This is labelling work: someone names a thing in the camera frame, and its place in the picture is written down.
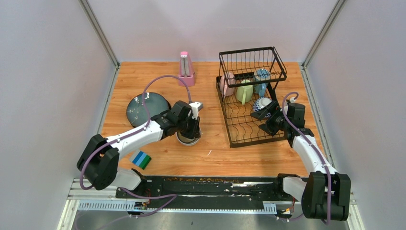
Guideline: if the pink mug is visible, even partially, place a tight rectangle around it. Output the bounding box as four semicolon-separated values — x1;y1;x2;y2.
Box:
219;72;236;98

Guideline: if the black wire dish rack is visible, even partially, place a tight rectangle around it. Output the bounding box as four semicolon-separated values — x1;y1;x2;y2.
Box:
216;46;287;148

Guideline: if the black gold patterned bowl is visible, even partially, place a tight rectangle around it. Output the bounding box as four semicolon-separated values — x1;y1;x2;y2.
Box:
177;133;200;145

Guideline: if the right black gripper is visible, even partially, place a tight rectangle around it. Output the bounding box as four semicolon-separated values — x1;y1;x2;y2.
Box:
249;101;290;136

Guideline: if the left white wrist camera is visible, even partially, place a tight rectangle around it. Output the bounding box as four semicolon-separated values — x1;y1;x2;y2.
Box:
189;102;203;120

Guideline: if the blue mug yellow inside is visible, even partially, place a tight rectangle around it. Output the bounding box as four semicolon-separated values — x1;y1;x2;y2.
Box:
253;69;271;97

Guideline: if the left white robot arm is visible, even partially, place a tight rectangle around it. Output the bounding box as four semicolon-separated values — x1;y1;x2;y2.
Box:
77;101;203;198

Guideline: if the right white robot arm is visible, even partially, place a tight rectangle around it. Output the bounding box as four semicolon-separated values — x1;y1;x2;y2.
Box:
251;97;351;221

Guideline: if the pink metronome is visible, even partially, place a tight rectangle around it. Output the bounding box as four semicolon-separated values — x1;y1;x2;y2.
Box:
178;51;196;87

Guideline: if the green handled cream mug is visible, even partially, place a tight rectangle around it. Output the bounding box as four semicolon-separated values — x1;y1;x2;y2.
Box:
236;80;254;105

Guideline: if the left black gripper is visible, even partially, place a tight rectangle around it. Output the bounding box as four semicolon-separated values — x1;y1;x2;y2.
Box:
177;114;201;139

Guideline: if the blue green striped block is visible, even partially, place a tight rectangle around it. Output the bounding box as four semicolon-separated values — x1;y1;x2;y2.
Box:
129;151;152;170

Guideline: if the dark blue floral plate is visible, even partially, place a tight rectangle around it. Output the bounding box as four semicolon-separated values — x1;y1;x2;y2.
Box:
126;92;171;127

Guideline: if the red patterned bowl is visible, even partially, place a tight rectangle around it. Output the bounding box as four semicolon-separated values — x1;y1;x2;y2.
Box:
252;97;272;112

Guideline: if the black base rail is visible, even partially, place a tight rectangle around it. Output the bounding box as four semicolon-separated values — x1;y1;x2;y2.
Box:
132;176;302;212

